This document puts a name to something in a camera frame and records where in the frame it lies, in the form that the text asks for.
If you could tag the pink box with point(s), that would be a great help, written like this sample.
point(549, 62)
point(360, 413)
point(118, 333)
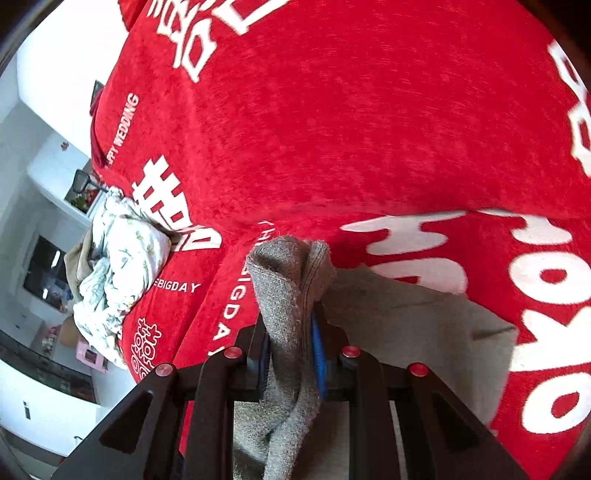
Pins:
point(90, 355)

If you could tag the grey sweater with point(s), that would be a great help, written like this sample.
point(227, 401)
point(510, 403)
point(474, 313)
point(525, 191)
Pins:
point(286, 286)

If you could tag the white floral cloth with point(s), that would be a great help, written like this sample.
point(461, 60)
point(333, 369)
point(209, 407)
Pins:
point(124, 249)

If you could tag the tan cloth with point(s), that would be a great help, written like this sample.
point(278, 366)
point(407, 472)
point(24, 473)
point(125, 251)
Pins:
point(76, 272)

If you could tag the black chair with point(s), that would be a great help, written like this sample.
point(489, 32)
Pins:
point(83, 180)

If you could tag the dark countertop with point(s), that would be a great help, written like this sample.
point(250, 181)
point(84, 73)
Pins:
point(51, 369)

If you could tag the black screen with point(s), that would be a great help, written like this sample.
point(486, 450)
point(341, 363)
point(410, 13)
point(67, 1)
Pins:
point(44, 272)

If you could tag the red printed sofa cover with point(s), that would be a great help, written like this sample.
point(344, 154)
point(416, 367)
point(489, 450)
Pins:
point(346, 138)

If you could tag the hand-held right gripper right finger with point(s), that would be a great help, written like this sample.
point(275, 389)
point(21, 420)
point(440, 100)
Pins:
point(318, 361)

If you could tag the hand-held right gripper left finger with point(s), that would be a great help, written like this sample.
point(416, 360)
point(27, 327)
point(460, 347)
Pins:
point(263, 369)

